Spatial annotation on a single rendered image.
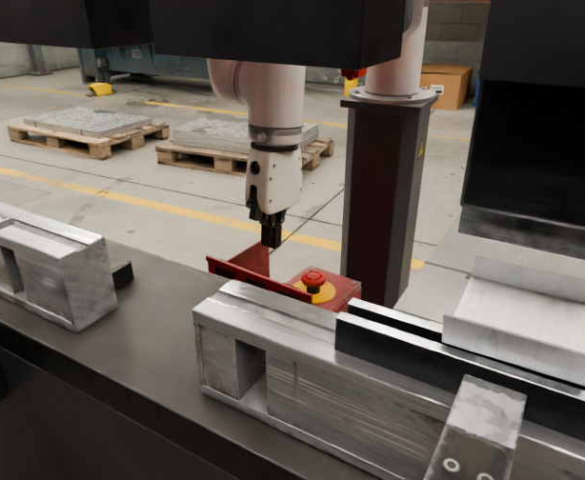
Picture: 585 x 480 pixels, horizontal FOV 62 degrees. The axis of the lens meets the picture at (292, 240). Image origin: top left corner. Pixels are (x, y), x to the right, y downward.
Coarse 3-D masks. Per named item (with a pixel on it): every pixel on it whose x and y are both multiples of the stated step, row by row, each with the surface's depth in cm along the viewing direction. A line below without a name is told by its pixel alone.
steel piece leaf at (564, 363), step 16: (448, 320) 31; (464, 320) 30; (448, 336) 32; (464, 336) 31; (480, 336) 30; (496, 336) 29; (512, 336) 29; (528, 336) 28; (480, 352) 31; (496, 352) 31; (512, 352) 30; (528, 352) 29; (544, 352) 28; (560, 352) 28; (576, 352) 27; (528, 368) 30; (544, 368) 29; (560, 368) 29; (576, 368) 28
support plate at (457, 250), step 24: (456, 240) 46; (480, 240) 46; (456, 264) 42; (528, 264) 42; (552, 264) 42; (576, 264) 42; (408, 288) 39; (432, 288) 39; (456, 288) 39; (408, 312) 36; (432, 312) 36
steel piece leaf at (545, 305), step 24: (480, 264) 39; (504, 264) 38; (480, 288) 38; (504, 288) 38; (528, 288) 38; (552, 288) 37; (576, 288) 36; (456, 312) 35; (480, 312) 35; (504, 312) 35; (528, 312) 35; (552, 312) 35; (576, 312) 35; (552, 336) 33; (576, 336) 33
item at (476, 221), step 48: (480, 96) 25; (528, 96) 24; (576, 96) 23; (480, 144) 26; (528, 144) 25; (576, 144) 24; (480, 192) 27; (528, 192) 26; (576, 192) 25; (528, 240) 28; (576, 240) 26
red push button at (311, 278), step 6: (306, 276) 77; (312, 276) 77; (318, 276) 77; (324, 276) 78; (306, 282) 76; (312, 282) 76; (318, 282) 76; (324, 282) 77; (312, 288) 77; (318, 288) 78
